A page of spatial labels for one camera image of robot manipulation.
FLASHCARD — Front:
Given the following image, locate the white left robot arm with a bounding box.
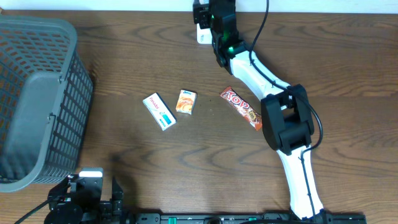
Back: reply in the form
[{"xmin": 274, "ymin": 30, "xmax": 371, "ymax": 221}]
[{"xmin": 44, "ymin": 171, "xmax": 132, "ymax": 224}]

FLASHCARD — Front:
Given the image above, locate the red chocolate bar wrapper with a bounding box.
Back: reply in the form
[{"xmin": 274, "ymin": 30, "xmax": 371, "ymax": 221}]
[{"xmin": 220, "ymin": 86, "xmax": 262, "ymax": 131}]

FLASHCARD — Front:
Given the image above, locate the white barcode scanner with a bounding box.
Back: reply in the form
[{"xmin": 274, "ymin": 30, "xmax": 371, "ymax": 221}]
[{"xmin": 197, "ymin": 24, "xmax": 213, "ymax": 45}]

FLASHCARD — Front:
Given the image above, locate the orange small carton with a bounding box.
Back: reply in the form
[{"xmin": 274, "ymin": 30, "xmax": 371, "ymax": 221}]
[{"xmin": 176, "ymin": 90, "xmax": 197, "ymax": 114}]

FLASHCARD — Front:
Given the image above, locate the white blue medicine box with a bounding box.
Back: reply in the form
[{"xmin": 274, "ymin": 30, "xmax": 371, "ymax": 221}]
[{"xmin": 142, "ymin": 93, "xmax": 177, "ymax": 131}]

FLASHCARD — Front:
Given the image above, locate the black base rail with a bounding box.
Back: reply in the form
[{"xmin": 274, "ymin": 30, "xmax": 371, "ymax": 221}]
[{"xmin": 122, "ymin": 212, "xmax": 367, "ymax": 224}]

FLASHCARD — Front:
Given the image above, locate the dark grey plastic basket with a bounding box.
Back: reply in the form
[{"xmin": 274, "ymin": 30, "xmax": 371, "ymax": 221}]
[{"xmin": 1, "ymin": 16, "xmax": 94, "ymax": 193}]

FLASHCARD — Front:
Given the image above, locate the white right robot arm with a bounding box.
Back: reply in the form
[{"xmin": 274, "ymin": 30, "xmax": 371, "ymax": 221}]
[{"xmin": 193, "ymin": 0, "xmax": 323, "ymax": 222}]

